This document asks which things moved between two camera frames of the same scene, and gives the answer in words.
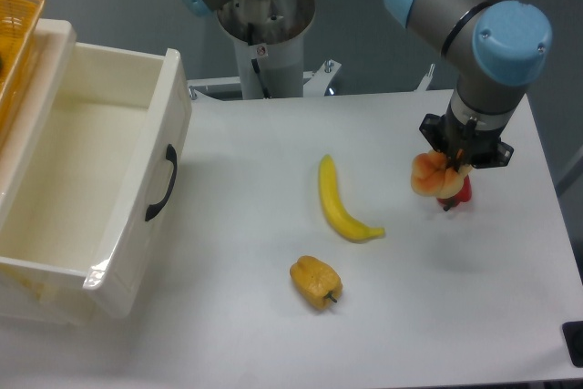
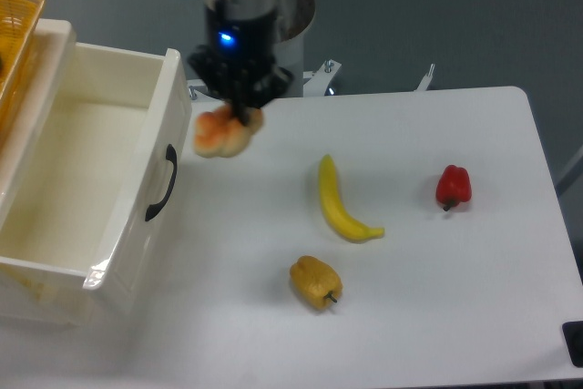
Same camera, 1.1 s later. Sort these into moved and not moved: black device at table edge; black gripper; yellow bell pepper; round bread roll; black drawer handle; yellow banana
Moved: black gripper; round bread roll
Not moved: black drawer handle; yellow banana; yellow bell pepper; black device at table edge
